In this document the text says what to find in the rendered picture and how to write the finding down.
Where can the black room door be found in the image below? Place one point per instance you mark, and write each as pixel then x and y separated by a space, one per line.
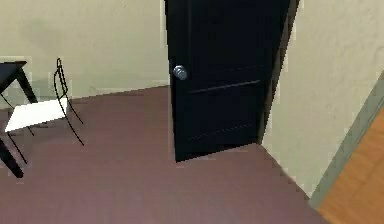
pixel 226 76

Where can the silver round door knob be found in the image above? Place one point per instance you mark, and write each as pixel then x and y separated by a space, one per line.
pixel 180 72

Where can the black table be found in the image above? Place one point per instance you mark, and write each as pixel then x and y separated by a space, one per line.
pixel 11 71

